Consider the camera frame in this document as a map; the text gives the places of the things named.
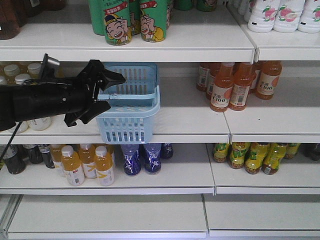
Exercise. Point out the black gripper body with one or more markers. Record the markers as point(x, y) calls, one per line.
point(69, 96)

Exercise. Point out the orange C100 juice bottle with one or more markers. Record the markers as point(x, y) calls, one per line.
point(242, 82)
point(222, 87)
point(270, 74)

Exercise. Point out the green cartoon drink can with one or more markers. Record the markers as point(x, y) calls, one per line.
point(116, 19)
point(153, 20)

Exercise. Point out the white metal shelf unit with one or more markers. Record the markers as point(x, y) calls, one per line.
point(192, 197)

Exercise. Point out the white peach drink bottle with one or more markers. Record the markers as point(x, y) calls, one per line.
point(288, 16)
point(263, 14)
point(309, 21)

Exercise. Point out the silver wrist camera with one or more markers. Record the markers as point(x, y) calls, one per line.
point(49, 67)

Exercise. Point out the yellow lemon tea bottle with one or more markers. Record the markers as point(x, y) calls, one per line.
point(275, 154)
point(220, 152)
point(238, 153)
point(257, 153)
point(291, 150)

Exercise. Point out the dark tea bottle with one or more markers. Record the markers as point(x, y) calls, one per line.
point(46, 155)
point(33, 153)
point(12, 160)

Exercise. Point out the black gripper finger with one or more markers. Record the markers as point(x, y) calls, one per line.
point(107, 79)
point(94, 110)

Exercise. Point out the orange vitamin drink bottle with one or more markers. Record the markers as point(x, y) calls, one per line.
point(86, 154)
point(104, 166)
point(72, 166)

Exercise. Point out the pale yellow drink bottle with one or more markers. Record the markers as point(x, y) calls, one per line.
point(39, 124)

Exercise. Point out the blue sports drink bottle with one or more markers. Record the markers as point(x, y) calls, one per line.
point(166, 151)
point(152, 157)
point(131, 157)

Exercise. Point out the light blue plastic basket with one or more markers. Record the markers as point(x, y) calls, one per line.
point(130, 120)

